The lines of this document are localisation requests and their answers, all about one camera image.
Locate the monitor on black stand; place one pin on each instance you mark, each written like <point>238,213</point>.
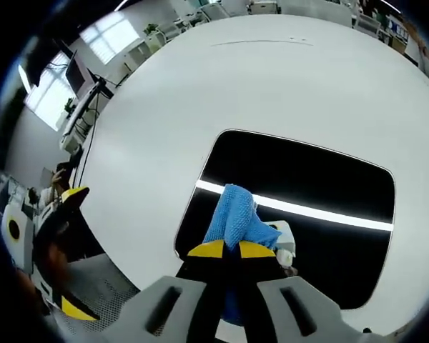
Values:
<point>76,73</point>

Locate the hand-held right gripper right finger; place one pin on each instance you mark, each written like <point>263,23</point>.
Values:
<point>293,311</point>

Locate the blue cleaning cloth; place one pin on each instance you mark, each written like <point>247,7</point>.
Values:
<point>236,214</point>

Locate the white mesh office chair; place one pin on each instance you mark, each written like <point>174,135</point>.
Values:
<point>103,286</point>

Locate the black tablet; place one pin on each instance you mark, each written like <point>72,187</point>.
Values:
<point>307,186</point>

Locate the green potted plant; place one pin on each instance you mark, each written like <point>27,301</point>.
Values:
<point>68,107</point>

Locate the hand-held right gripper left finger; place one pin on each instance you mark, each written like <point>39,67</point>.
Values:
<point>164,311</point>

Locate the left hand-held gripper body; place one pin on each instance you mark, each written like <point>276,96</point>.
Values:
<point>19,243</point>

